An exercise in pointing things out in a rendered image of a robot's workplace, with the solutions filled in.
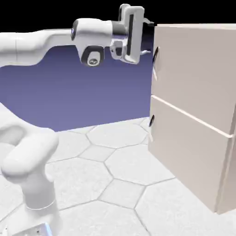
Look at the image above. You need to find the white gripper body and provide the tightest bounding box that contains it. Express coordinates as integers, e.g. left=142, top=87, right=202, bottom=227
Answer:
left=123, top=5, right=145, bottom=65

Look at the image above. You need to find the beige cabinet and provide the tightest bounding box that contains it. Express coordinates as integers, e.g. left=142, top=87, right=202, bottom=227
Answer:
left=147, top=23, right=236, bottom=215

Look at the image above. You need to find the beige cabinet door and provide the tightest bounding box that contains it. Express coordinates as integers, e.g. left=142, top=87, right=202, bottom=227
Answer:
left=147, top=95, right=233, bottom=213
left=151, top=25, right=236, bottom=135

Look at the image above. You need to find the dark curved metal handle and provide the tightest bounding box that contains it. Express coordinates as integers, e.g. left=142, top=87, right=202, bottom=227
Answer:
left=152, top=46, right=160, bottom=81
left=148, top=114, right=155, bottom=142

